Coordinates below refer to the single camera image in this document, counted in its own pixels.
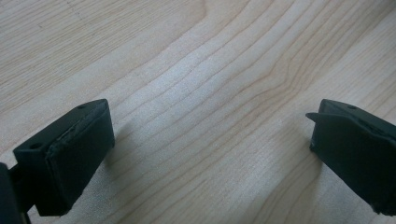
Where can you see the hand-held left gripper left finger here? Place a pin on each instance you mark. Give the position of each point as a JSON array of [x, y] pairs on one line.
[[71, 161]]

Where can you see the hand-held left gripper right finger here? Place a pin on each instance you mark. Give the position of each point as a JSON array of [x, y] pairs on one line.
[[358, 155]]

